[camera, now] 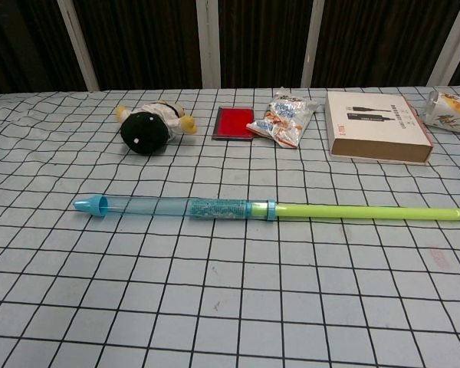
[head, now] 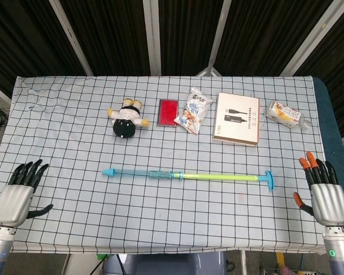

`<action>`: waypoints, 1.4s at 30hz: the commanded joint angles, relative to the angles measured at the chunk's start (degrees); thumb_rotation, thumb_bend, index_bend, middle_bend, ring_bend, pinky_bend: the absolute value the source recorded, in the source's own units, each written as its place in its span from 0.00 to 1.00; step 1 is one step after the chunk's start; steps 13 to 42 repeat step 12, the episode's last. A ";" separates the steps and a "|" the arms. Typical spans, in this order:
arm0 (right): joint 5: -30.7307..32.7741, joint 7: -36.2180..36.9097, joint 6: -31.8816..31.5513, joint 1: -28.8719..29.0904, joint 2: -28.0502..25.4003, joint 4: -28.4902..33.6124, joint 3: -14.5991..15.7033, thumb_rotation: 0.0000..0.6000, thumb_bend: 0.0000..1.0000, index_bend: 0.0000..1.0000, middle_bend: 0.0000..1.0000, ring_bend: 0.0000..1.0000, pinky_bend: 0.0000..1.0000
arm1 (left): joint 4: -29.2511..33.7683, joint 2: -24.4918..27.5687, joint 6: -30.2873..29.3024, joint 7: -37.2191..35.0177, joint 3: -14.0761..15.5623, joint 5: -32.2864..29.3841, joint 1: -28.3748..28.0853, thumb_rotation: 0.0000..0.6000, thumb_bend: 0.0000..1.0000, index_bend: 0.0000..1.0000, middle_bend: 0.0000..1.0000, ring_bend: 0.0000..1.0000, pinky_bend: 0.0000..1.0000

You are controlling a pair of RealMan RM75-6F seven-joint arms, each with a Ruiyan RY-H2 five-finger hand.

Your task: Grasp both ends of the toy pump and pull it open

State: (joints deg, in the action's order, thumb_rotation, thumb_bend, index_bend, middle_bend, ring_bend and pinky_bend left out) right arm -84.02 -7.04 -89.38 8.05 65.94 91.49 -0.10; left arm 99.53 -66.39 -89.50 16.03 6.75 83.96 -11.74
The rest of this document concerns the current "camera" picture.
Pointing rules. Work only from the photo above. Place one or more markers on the white snack bag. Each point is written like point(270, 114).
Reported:
point(285, 119)

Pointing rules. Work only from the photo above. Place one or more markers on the light blue checked tablecloth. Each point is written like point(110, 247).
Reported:
point(230, 306)

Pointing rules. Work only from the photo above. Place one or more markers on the black and white plush doll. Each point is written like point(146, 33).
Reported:
point(143, 132)

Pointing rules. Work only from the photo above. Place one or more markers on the red ink pad case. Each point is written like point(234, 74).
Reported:
point(232, 122)

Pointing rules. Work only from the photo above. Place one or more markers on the blue green water pump toy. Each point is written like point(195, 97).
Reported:
point(329, 211)

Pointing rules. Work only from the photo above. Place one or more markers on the white partition frame post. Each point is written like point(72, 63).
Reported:
point(316, 42)
point(208, 46)
point(78, 46)
point(452, 42)

